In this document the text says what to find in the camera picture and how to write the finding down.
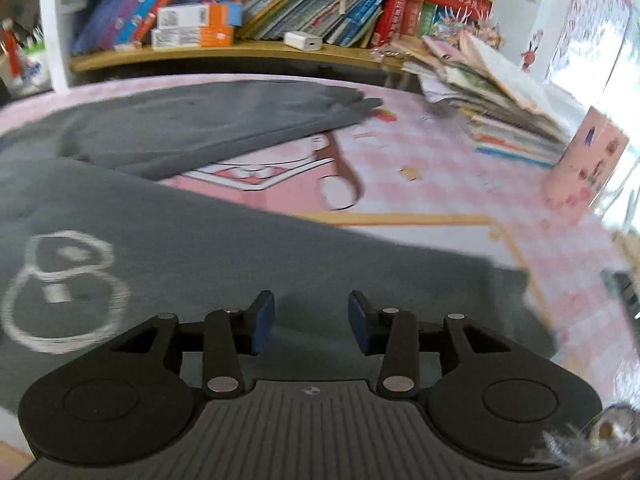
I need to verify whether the wooden shelf board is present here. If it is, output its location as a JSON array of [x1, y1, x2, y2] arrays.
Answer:
[[69, 40, 431, 74]]

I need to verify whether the pink checked cartoon mat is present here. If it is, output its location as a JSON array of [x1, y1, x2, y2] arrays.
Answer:
[[0, 74, 640, 461]]

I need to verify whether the row of colourful books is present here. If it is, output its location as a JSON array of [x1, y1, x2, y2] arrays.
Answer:
[[70, 0, 501, 56]]

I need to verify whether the red cartoon wall sticker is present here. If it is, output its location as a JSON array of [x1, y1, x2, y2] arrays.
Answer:
[[520, 30, 546, 74]]

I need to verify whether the stack of booklets and papers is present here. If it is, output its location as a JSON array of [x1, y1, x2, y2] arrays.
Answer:
[[402, 30, 572, 169]]

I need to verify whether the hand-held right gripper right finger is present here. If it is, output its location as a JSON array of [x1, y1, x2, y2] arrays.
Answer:
[[347, 289, 512, 402]]

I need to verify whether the pink printed box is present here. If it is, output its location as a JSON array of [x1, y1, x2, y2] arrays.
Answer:
[[545, 106, 630, 211]]

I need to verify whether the white shelf side panel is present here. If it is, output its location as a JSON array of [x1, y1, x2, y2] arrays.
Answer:
[[39, 0, 77, 93]]

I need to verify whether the grey printed shirt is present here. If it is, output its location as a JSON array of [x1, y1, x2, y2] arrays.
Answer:
[[0, 79, 557, 413]]

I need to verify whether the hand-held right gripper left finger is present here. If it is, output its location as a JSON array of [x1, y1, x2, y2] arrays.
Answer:
[[107, 289, 277, 402]]

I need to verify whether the orange and white box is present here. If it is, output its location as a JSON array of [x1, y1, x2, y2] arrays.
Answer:
[[151, 25, 236, 50], [157, 2, 244, 30]]

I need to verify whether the white charger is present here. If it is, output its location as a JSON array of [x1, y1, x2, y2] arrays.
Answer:
[[283, 31, 322, 53]]

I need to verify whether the wall poster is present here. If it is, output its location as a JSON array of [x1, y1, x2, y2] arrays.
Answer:
[[545, 0, 639, 87]]

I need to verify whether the white pen holder cup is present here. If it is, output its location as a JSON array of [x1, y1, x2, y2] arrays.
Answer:
[[0, 17, 52, 99]]

